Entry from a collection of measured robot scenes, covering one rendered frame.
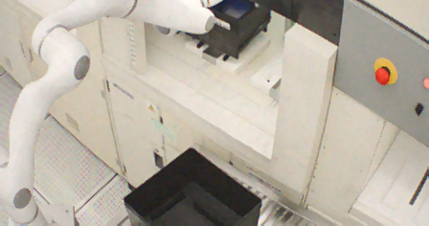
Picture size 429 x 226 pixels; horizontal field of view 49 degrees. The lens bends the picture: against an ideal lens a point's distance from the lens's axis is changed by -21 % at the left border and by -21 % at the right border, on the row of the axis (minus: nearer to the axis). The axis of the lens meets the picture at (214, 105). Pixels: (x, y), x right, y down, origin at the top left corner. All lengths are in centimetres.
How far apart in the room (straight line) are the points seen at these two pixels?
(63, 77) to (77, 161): 161
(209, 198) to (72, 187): 116
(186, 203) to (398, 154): 72
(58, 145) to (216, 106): 131
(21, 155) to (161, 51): 86
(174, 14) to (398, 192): 87
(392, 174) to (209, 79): 73
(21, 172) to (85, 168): 148
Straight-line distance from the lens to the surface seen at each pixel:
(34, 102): 130
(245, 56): 192
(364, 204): 163
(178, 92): 185
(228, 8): 188
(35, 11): 241
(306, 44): 124
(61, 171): 280
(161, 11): 147
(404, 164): 176
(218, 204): 171
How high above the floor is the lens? 221
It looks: 48 degrees down
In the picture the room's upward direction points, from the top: straight up
